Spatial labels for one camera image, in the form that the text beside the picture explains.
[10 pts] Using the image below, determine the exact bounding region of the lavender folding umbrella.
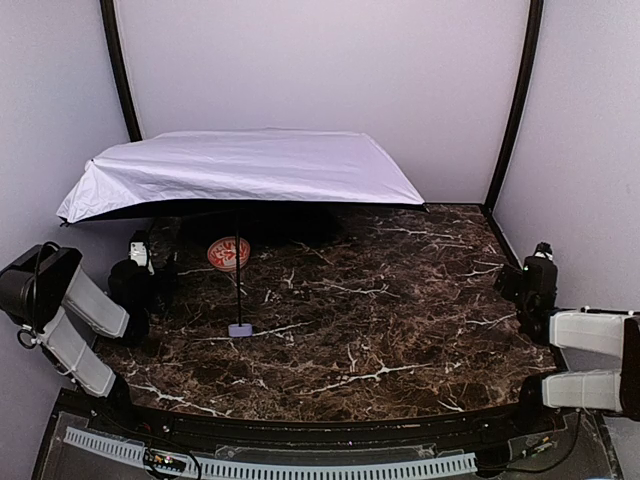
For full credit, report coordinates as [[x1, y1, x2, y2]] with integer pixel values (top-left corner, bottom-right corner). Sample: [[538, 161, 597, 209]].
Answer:
[[54, 129, 430, 339]]

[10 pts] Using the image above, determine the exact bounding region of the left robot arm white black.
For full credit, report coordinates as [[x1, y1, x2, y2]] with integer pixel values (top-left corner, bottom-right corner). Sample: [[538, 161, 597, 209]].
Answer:
[[1, 232, 174, 408]]

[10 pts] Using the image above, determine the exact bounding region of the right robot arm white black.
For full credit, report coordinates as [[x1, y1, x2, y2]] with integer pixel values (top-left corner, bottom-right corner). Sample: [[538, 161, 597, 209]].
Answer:
[[494, 253, 639, 423]]

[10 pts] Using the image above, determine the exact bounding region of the red patterned plate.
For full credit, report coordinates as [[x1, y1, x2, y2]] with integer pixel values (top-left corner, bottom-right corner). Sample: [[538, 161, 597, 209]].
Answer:
[[207, 236, 251, 272]]

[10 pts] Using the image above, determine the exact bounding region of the black front table rail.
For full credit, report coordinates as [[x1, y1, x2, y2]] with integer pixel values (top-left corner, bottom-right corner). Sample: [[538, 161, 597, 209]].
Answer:
[[55, 389, 577, 452]]

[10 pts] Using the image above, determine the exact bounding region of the grey slotted cable duct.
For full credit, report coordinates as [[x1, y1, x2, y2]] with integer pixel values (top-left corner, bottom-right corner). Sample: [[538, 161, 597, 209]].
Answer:
[[63, 427, 478, 479]]

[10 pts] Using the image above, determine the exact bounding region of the right black corner post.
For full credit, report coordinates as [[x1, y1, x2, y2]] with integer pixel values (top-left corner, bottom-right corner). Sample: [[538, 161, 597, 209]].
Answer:
[[483, 0, 545, 215]]

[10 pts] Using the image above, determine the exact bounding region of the black corner post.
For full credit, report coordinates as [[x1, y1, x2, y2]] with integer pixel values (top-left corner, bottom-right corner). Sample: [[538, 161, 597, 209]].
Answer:
[[483, 0, 545, 215], [99, 0, 143, 142]]

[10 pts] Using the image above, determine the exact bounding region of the left black corner post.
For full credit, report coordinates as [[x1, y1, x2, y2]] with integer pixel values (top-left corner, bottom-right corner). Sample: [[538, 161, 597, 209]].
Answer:
[[99, 0, 143, 142]]

